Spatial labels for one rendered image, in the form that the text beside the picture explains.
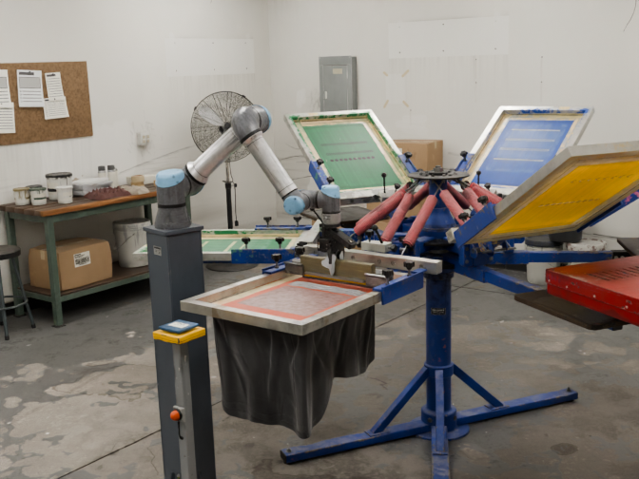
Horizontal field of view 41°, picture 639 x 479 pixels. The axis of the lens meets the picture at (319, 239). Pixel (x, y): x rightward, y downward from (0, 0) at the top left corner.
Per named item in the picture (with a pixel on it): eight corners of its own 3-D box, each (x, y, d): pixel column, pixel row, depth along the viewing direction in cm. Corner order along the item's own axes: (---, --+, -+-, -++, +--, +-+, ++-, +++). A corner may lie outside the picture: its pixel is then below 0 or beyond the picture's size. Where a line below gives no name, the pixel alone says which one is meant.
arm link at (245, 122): (237, 102, 326) (308, 206, 325) (248, 100, 336) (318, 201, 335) (216, 119, 331) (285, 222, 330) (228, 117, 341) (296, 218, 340)
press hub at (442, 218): (455, 451, 405) (455, 172, 378) (386, 432, 428) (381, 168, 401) (491, 423, 436) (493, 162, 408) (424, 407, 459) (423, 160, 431)
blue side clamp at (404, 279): (383, 305, 320) (383, 287, 318) (372, 303, 323) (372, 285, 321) (423, 287, 343) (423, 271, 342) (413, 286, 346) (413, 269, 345)
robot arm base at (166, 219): (147, 226, 353) (145, 202, 351) (179, 221, 363) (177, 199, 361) (166, 231, 342) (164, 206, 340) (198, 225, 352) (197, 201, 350)
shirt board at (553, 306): (682, 331, 301) (683, 309, 299) (591, 349, 286) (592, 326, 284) (474, 258, 422) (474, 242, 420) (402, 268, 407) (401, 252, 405)
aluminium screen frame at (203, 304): (302, 335, 283) (301, 325, 282) (180, 310, 317) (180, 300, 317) (421, 284, 344) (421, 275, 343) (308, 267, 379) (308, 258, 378)
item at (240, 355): (306, 442, 302) (302, 326, 293) (215, 413, 329) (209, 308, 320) (312, 438, 304) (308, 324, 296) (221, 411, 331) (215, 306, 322)
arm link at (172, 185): (151, 204, 347) (148, 172, 344) (167, 200, 359) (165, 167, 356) (177, 205, 343) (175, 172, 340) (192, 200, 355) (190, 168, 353)
